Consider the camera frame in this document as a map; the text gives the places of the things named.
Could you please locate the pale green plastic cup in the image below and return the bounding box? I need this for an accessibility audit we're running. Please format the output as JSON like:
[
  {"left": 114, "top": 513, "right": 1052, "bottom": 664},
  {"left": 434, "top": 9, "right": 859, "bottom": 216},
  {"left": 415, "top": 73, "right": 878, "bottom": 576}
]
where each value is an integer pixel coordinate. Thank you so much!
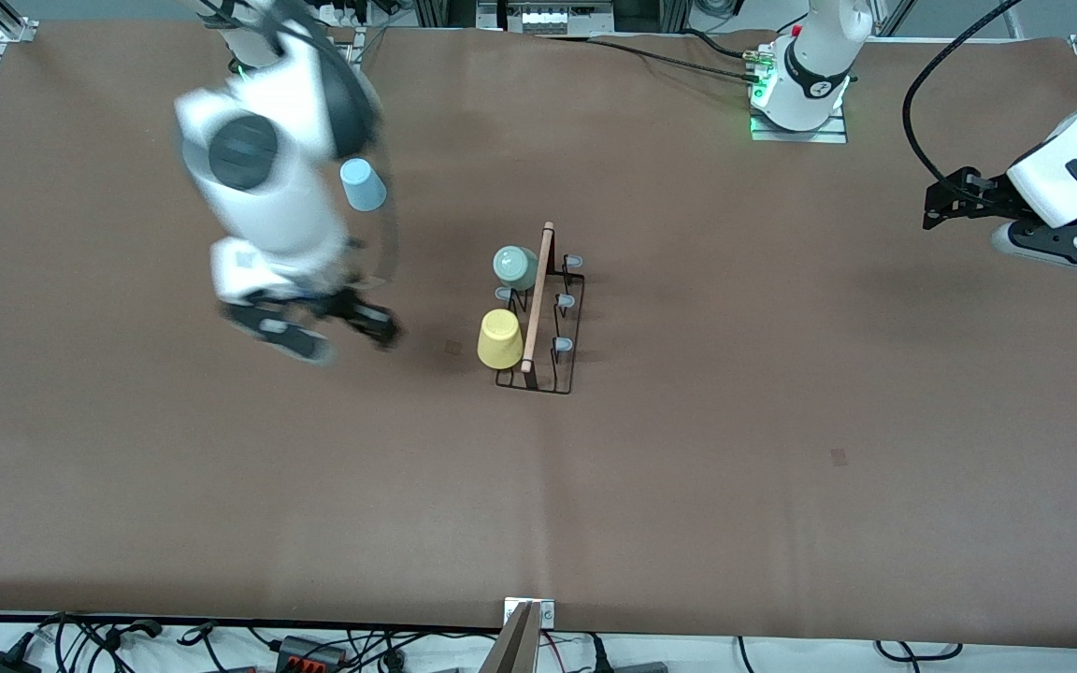
[{"left": 493, "top": 245, "right": 539, "bottom": 292}]

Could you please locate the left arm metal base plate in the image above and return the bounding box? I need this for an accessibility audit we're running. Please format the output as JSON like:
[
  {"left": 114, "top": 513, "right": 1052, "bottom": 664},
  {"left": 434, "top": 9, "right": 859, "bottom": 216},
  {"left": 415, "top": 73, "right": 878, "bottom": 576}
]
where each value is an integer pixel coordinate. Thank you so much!
[{"left": 749, "top": 98, "right": 849, "bottom": 144}]

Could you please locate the yellow plastic cup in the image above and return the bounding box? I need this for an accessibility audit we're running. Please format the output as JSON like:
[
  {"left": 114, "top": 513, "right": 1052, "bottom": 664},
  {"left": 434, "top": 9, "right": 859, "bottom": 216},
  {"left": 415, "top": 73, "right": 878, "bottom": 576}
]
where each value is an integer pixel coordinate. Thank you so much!
[{"left": 477, "top": 308, "right": 525, "bottom": 371}]

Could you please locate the black wire cup holder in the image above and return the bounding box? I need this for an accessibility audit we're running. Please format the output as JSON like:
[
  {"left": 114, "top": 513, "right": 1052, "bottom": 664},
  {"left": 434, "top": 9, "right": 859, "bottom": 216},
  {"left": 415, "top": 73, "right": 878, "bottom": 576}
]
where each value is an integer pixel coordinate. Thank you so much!
[{"left": 495, "top": 222, "right": 586, "bottom": 395}]

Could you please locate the grey camera mount bar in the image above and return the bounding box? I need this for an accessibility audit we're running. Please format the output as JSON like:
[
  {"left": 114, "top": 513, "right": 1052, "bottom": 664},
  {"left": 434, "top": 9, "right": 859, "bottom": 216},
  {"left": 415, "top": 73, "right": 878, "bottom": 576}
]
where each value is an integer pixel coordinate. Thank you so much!
[{"left": 477, "top": 602, "right": 544, "bottom": 673}]

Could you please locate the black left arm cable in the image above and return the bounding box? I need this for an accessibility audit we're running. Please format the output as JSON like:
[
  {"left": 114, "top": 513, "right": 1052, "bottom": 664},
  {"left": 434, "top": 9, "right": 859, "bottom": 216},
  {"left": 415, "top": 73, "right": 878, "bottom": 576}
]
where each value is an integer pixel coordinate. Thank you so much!
[{"left": 903, "top": 0, "right": 1026, "bottom": 188}]

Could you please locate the light blue plastic cup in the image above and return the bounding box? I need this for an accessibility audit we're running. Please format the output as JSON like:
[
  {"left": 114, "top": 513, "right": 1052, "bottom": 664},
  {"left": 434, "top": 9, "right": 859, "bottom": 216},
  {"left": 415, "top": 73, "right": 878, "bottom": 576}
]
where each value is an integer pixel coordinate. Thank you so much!
[{"left": 340, "top": 158, "right": 388, "bottom": 212}]

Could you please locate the white power strip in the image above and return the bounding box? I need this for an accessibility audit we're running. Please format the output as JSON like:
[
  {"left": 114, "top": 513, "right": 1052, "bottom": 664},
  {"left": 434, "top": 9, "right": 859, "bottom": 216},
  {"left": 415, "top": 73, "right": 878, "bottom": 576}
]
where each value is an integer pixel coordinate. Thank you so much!
[{"left": 499, "top": 0, "right": 616, "bottom": 35}]

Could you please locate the brown table cover sheet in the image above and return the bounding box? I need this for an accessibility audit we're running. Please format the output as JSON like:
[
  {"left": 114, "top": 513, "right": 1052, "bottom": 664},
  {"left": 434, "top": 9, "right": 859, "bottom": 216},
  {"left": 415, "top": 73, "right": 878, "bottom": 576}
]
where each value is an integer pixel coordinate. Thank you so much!
[{"left": 0, "top": 19, "right": 1077, "bottom": 651}]

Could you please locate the black orange connector block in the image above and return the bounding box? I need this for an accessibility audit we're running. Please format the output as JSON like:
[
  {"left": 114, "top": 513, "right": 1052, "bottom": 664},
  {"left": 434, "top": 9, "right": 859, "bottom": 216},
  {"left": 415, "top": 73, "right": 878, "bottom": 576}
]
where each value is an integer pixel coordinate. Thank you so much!
[{"left": 275, "top": 635, "right": 350, "bottom": 670}]

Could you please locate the small metal mounting bracket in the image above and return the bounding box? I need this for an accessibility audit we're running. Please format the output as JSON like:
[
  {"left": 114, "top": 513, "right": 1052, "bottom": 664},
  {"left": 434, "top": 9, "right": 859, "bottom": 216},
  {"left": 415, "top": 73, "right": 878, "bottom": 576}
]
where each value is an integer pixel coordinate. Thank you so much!
[{"left": 503, "top": 598, "right": 556, "bottom": 628}]

